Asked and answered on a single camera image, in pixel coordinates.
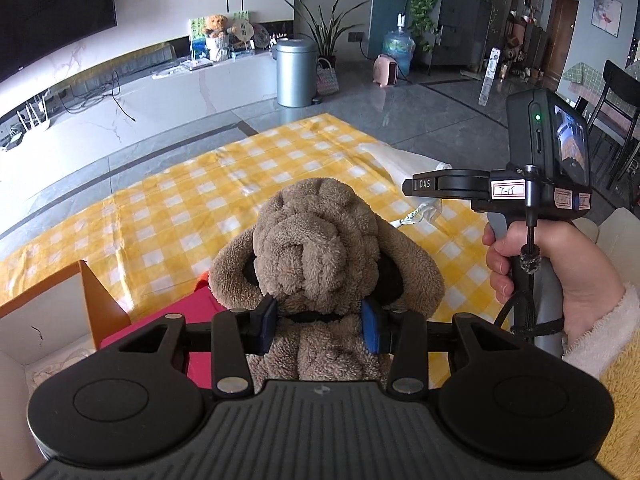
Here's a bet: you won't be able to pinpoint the brown plush dog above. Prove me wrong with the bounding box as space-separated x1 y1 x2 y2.
207 177 446 394

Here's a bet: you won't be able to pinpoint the long white standing box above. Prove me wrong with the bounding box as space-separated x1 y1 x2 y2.
477 47 503 107

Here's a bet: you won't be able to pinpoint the brown door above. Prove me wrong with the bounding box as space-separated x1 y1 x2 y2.
547 0 581 75

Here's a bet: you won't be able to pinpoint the white router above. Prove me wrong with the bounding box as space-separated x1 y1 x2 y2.
17 97 51 134

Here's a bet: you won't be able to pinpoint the red box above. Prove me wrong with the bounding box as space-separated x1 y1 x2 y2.
99 272 223 392

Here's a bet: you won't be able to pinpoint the blue water bottle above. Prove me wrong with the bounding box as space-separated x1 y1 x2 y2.
382 12 416 76

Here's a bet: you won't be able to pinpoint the black television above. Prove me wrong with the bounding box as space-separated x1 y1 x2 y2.
0 0 119 84

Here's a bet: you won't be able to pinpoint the green and blue painting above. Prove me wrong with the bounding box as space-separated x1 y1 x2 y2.
188 11 251 61

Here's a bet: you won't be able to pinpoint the silver trash can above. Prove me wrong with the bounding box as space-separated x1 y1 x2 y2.
274 38 319 109

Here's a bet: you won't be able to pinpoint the round hand fan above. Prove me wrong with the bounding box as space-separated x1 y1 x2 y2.
230 20 255 47

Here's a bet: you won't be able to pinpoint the person's right forearm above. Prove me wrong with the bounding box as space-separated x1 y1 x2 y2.
560 280 640 480

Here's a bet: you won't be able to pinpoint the grey cabinet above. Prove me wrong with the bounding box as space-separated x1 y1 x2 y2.
429 0 494 69

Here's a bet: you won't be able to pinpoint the black cables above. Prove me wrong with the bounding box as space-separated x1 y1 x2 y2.
59 70 137 124

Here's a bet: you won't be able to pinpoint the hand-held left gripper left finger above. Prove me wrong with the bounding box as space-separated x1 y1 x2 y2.
117 294 278 398

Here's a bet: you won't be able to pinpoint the black dining chair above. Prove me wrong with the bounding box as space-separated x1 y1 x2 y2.
575 59 640 188

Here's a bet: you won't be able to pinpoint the framed wall picture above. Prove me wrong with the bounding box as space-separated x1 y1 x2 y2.
591 0 623 39

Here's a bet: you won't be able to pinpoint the clear plastic bag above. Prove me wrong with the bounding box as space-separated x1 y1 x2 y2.
389 199 444 229

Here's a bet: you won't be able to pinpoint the yellow checkered cloth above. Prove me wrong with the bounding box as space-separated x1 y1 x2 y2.
0 112 512 335

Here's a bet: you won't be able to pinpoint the pink heater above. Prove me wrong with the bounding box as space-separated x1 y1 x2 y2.
373 53 406 89

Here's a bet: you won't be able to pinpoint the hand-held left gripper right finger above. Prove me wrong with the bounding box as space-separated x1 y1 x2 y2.
361 296 521 398

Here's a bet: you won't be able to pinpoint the white marble tv cabinet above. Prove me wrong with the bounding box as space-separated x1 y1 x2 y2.
0 51 281 203

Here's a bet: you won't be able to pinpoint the small teddy bear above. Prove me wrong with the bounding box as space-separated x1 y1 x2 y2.
202 13 232 63

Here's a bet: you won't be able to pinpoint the woven basket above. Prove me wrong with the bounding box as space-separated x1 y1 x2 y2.
315 57 341 96

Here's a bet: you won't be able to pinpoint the white plastic bag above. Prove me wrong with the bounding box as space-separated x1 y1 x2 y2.
357 140 454 197

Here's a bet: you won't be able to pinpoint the tall leafy plant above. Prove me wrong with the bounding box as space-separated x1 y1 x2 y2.
285 0 371 69

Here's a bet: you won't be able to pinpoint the person's right hand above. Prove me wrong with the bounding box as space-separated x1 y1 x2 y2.
482 219 627 342

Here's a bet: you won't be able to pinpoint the orange and white cardboard box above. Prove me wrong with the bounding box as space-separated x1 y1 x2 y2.
0 259 134 480

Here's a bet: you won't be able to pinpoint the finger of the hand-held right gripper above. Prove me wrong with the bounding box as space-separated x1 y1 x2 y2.
402 172 442 199

